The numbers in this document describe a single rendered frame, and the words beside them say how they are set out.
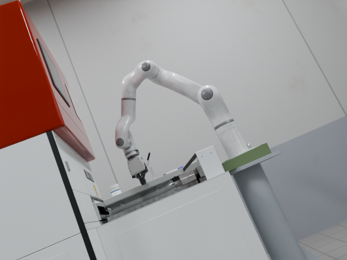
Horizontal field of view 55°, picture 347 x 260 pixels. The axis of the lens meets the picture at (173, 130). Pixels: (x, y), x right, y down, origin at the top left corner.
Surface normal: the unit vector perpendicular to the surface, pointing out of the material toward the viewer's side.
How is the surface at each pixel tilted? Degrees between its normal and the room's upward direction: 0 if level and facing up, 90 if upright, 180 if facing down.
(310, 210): 90
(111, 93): 90
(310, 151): 90
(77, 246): 90
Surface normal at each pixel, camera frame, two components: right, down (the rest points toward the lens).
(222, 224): 0.07, -0.25
